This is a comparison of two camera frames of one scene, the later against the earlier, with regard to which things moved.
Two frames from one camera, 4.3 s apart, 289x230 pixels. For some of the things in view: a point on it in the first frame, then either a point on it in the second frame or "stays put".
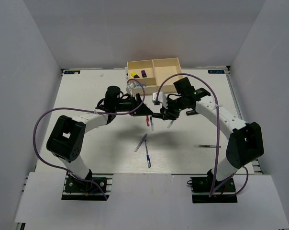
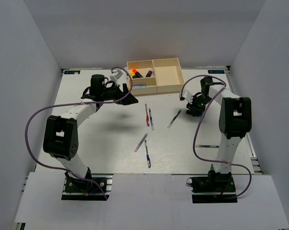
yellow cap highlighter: [134, 75] stays put
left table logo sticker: [72, 72] stays put
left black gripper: [143, 110] -> [128, 99]
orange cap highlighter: [160, 115] -> [137, 73]
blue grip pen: [149, 160] stays put
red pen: [148, 120] stays put
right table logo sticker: [216, 71] stays put
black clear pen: [208, 146] stays put
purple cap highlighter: [143, 73] -> [149, 74]
